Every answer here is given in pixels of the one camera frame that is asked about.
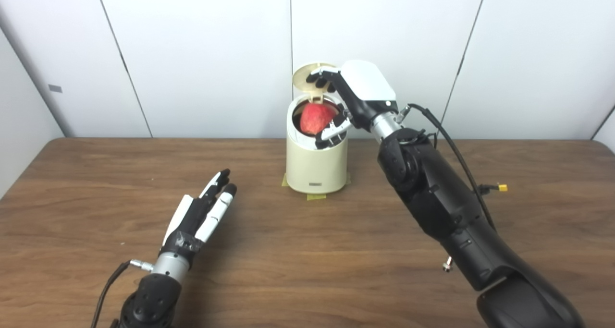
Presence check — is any cream round bin lid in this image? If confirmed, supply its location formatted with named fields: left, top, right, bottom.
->
left=293, top=63, right=339, bottom=103

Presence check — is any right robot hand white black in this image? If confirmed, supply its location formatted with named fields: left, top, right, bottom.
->
left=306, top=60, right=399, bottom=150

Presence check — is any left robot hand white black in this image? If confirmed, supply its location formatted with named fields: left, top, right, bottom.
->
left=160, top=169, right=238, bottom=266

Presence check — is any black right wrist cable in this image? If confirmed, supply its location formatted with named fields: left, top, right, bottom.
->
left=395, top=103, right=500, bottom=232

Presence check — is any cream-colored bin body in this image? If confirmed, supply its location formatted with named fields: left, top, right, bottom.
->
left=286, top=94, right=349, bottom=194

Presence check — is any red apple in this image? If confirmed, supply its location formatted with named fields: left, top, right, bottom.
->
left=300, top=103, right=337, bottom=135

